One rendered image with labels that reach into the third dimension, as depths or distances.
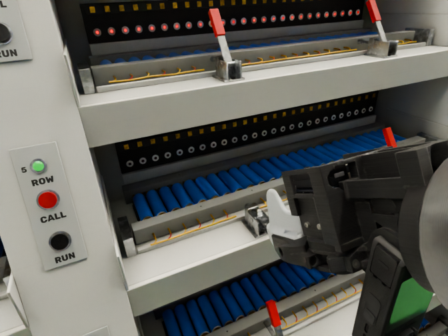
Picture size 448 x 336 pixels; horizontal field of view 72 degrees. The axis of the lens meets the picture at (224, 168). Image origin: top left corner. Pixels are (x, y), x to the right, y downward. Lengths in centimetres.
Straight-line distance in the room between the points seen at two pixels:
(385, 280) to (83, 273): 28
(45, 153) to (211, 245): 22
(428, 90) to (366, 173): 49
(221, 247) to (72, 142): 21
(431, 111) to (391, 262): 53
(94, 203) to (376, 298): 27
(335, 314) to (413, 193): 42
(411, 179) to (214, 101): 24
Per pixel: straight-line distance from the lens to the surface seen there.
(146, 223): 42
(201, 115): 37
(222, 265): 40
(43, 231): 35
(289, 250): 27
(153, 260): 40
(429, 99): 72
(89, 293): 37
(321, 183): 22
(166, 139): 50
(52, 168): 34
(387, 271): 23
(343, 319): 58
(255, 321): 53
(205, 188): 48
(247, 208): 42
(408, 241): 19
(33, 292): 37
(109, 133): 35
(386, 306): 25
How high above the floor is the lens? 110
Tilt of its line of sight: 8 degrees down
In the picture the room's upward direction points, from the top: 12 degrees counter-clockwise
